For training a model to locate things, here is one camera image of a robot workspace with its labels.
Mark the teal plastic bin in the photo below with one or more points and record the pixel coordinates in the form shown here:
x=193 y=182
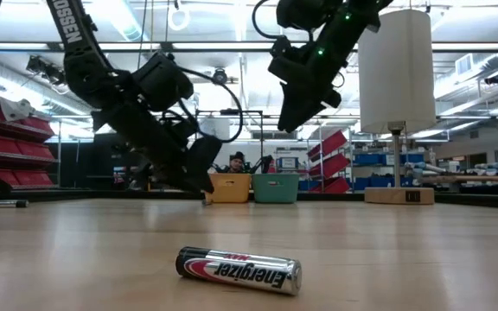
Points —
x=275 y=192

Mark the silver ventilation duct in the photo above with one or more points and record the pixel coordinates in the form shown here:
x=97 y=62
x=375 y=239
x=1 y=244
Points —
x=123 y=21

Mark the white shade lamp wooden base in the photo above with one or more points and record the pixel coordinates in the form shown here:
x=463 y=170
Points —
x=396 y=69

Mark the black background robot arm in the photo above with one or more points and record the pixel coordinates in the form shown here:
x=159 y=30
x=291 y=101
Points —
x=264 y=164

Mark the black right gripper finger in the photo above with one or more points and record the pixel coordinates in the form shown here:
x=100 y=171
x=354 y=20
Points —
x=296 y=108
x=331 y=98

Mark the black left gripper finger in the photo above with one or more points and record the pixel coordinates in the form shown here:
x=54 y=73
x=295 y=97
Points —
x=206 y=160
x=173 y=180

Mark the black aluminium table frame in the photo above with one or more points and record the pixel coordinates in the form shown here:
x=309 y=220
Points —
x=102 y=196

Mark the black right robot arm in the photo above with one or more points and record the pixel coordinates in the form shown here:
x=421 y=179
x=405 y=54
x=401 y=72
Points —
x=357 y=17

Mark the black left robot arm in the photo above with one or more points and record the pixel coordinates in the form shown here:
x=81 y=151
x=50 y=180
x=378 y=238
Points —
x=74 y=34

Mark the black ceiling-mounted device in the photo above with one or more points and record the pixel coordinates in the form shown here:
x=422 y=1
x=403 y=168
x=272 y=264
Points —
x=43 y=69

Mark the blue white box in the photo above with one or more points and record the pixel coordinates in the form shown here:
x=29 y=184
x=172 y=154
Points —
x=288 y=163

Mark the black ceiling dome camera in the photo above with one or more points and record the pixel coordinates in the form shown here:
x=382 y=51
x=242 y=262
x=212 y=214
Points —
x=219 y=78

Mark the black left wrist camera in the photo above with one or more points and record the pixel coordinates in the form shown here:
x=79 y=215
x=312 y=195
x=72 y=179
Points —
x=162 y=82

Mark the yellow plastic bin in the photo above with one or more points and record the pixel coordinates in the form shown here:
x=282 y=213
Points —
x=229 y=190

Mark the wooden background table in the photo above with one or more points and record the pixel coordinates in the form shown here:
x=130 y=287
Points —
x=469 y=178

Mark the person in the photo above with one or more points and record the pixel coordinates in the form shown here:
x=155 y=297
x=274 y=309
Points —
x=236 y=164

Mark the red bin rack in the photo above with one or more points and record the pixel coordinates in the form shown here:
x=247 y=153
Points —
x=329 y=166

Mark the red bin shelf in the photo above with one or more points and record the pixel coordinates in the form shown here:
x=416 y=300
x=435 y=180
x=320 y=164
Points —
x=15 y=149

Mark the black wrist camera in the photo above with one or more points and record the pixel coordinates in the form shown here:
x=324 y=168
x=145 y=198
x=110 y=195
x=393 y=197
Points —
x=305 y=13
x=162 y=82

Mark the black background monitor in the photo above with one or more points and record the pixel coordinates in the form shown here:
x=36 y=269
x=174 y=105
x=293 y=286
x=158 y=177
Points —
x=108 y=151

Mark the blue bin shelf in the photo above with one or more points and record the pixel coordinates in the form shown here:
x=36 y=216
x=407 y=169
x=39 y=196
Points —
x=370 y=160

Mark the silver black Energizer battery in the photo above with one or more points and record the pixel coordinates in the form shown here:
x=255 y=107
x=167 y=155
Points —
x=9 y=203
x=240 y=270

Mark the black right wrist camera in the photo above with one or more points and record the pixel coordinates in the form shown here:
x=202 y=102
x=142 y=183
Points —
x=305 y=13

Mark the black rig frame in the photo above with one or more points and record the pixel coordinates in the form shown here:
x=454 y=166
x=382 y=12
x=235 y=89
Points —
x=231 y=112

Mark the white cylindrical tank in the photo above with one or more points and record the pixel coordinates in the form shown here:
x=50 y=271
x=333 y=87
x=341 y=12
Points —
x=221 y=127

